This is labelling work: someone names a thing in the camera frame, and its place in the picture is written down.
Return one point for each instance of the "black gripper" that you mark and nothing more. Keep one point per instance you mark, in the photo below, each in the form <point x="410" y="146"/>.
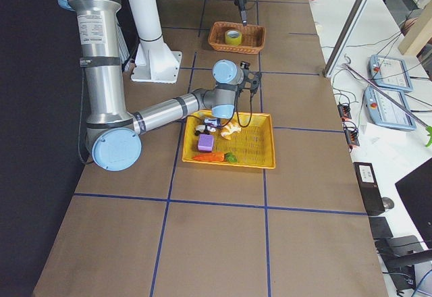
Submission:
<point x="239" y="1"/>

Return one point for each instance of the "yellow tape roll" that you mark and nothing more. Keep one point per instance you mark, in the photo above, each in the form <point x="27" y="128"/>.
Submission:
<point x="233" y="37"/>

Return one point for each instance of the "brown wicker basket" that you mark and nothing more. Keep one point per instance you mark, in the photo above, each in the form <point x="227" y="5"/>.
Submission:
<point x="253" y="38"/>

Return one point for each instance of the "yellow plastic basket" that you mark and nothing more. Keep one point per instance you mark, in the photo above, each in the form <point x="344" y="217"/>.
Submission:
<point x="253" y="146"/>

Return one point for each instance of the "small dark can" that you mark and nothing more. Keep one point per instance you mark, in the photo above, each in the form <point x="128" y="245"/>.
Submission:
<point x="212" y="122"/>

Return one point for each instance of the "toy croissant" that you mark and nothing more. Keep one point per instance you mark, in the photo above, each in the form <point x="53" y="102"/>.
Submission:
<point x="228" y="130"/>

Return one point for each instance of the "purple foam block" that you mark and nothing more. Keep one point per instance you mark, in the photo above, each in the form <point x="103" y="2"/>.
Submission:
<point x="205" y="143"/>

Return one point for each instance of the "orange black connector block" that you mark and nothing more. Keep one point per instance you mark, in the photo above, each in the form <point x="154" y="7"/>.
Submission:
<point x="344" y="111"/>

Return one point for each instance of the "toy carrot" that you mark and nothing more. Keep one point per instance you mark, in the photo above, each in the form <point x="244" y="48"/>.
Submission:
<point x="216" y="157"/>

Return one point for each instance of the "far teach pendant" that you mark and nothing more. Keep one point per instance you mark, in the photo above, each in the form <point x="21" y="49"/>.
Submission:
<point x="389" y="72"/>

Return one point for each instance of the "teach pendant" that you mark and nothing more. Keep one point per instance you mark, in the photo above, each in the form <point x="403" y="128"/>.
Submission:
<point x="385" y="113"/>
<point x="389" y="72"/>

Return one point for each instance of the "near teach pendant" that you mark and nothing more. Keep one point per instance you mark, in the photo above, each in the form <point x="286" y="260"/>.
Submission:
<point x="385" y="113"/>

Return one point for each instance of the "black box with label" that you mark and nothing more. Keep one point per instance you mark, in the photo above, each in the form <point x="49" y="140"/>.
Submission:
<point x="369" y="189"/>

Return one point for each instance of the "black monitor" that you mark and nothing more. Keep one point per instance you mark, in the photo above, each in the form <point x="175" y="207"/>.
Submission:
<point x="415" y="192"/>

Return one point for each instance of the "white pillar mount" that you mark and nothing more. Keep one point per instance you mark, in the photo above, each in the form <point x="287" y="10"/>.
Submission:
<point x="154" y="62"/>

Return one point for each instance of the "aluminium frame post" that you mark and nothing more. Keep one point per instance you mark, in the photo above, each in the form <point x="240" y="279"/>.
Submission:
<point x="342" y="41"/>

